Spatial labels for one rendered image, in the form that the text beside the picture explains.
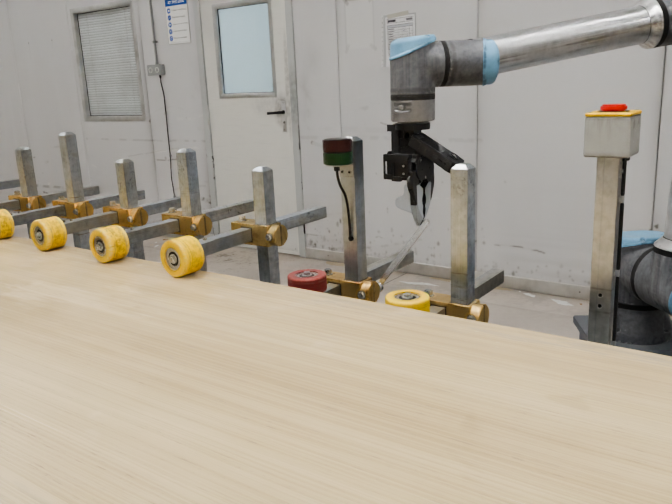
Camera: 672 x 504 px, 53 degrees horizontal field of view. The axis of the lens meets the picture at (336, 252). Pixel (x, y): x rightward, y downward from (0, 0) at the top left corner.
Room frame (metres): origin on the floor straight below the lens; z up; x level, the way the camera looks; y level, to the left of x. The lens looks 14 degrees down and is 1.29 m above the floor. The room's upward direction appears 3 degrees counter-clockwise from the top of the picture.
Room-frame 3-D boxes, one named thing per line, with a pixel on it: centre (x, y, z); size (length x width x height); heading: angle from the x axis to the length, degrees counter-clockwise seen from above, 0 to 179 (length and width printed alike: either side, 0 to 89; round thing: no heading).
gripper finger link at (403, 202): (1.38, -0.15, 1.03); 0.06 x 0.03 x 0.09; 54
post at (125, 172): (1.83, 0.56, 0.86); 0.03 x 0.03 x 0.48; 54
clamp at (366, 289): (1.40, -0.02, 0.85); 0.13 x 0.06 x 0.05; 54
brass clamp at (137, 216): (1.85, 0.58, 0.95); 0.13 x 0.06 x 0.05; 54
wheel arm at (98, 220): (1.87, 0.58, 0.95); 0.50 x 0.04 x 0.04; 144
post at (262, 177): (1.54, 0.16, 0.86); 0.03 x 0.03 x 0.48; 54
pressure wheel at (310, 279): (1.32, 0.06, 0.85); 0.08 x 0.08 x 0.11
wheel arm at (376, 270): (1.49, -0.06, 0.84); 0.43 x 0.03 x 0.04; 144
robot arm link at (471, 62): (1.42, -0.28, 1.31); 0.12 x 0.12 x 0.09; 10
